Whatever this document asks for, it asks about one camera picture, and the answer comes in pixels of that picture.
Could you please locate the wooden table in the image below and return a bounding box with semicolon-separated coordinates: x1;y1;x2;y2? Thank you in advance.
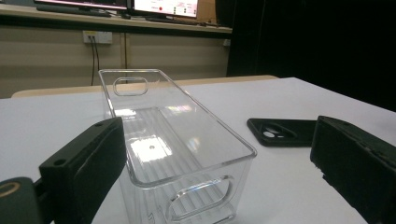
10;75;279;99

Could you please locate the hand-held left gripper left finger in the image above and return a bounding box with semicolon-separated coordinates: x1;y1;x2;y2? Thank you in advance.
38;116;128;224

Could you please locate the white wall socket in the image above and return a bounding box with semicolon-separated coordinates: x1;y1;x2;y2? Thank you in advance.
82;30;113;45

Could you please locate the black phone case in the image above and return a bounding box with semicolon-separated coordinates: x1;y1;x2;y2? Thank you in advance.
247;118;318;147

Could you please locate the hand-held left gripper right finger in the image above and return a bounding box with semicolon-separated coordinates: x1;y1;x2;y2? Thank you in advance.
309;115;396;224

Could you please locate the white table sheet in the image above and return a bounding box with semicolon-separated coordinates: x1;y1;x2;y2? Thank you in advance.
0;77;396;224

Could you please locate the black keyboard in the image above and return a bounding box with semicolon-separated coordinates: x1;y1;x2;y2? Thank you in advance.
145;16;208;27
35;4;112;18

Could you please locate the clear plastic storage bin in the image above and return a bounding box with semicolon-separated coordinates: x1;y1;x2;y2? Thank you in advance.
98;68;258;224

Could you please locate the brown cardboard box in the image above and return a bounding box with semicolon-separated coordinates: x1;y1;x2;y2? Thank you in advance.
197;0;218;24

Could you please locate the long wooden desk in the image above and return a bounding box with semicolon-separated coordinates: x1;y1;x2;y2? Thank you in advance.
0;3;233;35

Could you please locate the computer monitor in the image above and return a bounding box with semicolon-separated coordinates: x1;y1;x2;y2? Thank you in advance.
133;0;200;19

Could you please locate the black curtain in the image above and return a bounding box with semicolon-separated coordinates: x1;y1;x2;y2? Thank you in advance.
226;0;396;112

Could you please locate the black power cable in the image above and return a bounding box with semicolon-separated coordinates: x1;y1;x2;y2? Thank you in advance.
89;35;101;87

